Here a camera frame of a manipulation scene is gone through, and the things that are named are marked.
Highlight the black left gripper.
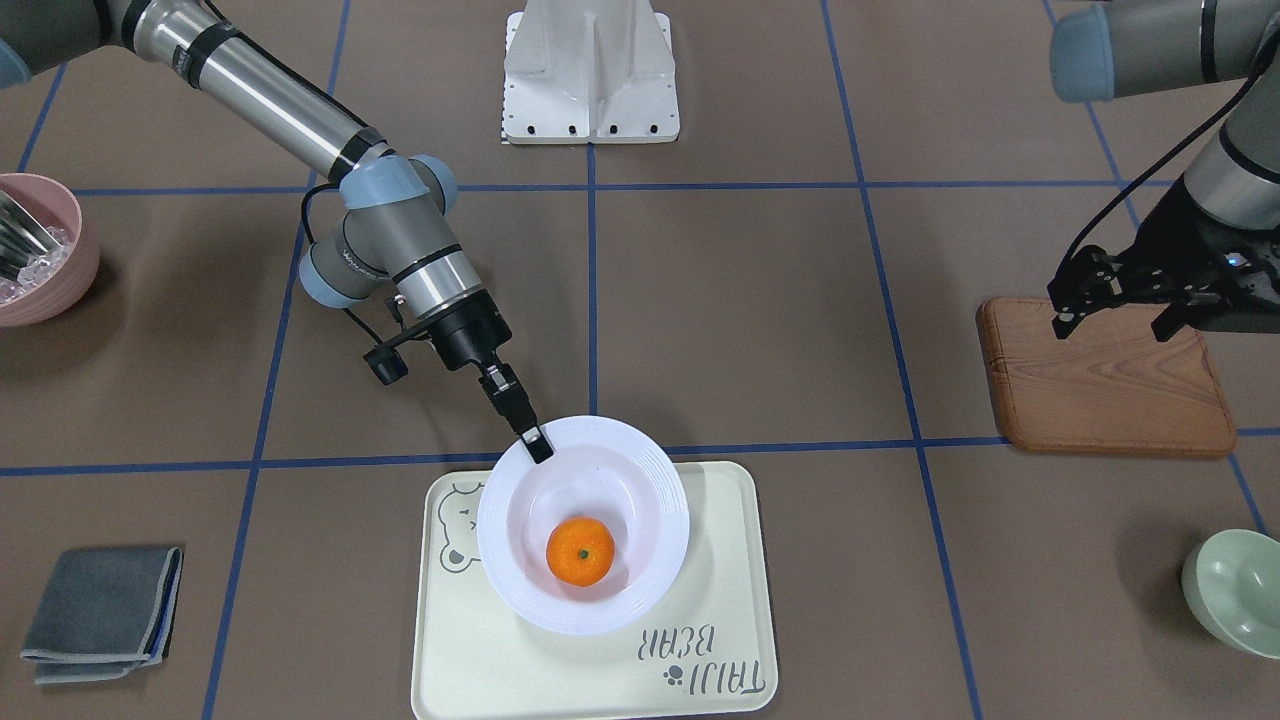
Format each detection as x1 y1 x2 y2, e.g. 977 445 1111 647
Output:
1047 182 1279 342

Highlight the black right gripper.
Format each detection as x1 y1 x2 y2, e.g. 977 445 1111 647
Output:
425 290 554 464

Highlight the white plate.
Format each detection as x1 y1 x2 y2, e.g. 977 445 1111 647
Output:
476 415 691 635

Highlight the orange fruit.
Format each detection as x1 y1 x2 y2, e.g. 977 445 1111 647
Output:
545 516 616 587

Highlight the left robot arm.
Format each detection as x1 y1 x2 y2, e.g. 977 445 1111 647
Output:
1047 1 1279 342

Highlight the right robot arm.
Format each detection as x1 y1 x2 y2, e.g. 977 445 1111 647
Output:
3 1 554 462

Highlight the cream bear tray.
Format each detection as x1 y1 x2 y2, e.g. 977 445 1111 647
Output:
410 461 780 719

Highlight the wooden cutting board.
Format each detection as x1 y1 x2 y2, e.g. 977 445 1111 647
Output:
975 297 1238 459

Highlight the green bowl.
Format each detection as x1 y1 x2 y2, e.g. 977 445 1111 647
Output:
1180 529 1279 660

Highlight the grey folded cloth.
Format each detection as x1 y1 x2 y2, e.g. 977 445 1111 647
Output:
20 546 186 685

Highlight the pink bowl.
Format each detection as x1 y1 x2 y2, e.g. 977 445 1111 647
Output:
1 173 102 329

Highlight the metal scoop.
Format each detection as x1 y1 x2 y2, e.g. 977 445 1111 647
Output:
1 190 67 283

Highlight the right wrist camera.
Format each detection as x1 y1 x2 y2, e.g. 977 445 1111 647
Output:
364 325 430 386

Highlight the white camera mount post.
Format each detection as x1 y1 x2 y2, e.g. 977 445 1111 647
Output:
500 1 681 145

